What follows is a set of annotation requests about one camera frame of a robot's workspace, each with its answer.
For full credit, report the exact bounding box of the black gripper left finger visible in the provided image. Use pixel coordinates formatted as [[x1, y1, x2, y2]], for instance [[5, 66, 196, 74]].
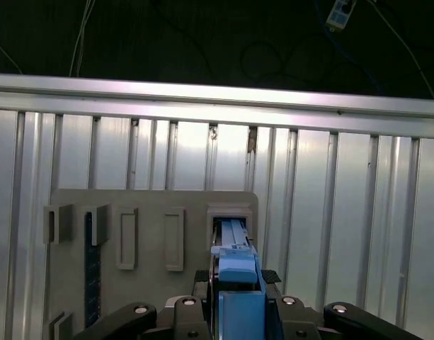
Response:
[[73, 271, 212, 340]]

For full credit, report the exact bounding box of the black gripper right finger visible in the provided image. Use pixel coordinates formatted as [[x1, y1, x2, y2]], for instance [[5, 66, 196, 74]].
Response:
[[261, 268, 416, 340]]

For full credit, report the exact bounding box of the hard disk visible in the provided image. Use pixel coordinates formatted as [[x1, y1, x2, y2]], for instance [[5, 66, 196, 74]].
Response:
[[210, 217, 268, 340]]

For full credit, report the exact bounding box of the grey parts rack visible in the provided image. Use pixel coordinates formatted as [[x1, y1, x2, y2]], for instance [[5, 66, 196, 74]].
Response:
[[42, 189, 260, 340]]

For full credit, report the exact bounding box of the RAM stick in rack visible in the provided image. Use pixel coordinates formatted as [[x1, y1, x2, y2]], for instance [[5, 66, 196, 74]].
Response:
[[84, 212, 103, 319]]

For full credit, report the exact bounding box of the white power strip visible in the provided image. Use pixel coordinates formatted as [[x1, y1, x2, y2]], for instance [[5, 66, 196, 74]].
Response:
[[326, 0, 358, 32]]

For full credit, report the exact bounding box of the blue floor cable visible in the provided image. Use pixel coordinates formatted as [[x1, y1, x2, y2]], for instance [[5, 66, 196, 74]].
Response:
[[322, 28, 384, 96]]

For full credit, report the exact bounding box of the white floor cable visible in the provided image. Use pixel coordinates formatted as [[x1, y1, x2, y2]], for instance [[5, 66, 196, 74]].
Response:
[[68, 0, 96, 77]]

